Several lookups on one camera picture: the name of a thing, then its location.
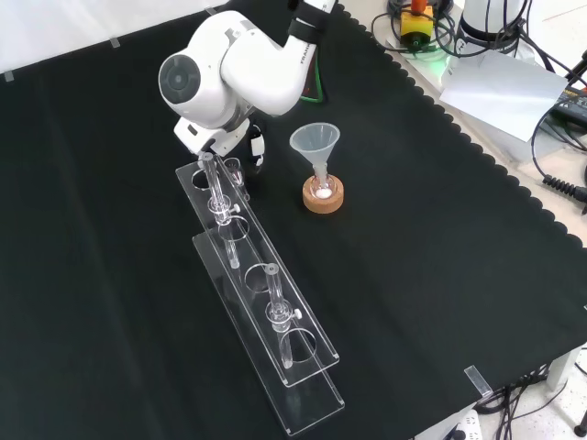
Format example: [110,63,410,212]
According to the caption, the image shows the black hanging cables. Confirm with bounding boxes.
[474,364,572,440]

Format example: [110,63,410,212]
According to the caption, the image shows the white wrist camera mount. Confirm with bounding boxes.
[172,116,251,156]

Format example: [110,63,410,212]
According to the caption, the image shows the yellow stop button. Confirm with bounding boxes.
[399,0,435,50]

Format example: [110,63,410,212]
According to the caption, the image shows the clear round-bottom flask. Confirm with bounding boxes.
[308,172,338,201]

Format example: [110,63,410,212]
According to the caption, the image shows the clear acrylic funnel stand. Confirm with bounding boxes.
[174,152,347,437]

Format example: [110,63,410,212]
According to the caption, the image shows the translucent plastic funnel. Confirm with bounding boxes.
[289,121,342,185]

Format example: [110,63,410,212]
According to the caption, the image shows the black bench cloth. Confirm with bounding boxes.
[0,0,587,440]

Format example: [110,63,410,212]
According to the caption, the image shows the white power strip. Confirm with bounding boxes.
[438,409,483,440]

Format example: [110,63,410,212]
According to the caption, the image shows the pale grey board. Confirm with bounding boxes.
[438,49,570,144]

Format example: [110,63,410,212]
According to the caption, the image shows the black yellow device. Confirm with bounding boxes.
[555,85,587,124]

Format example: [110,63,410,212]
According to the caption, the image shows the cork ring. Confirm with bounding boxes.
[302,177,345,215]

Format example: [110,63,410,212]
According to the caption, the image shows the black coiled cable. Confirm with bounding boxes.
[530,104,587,204]

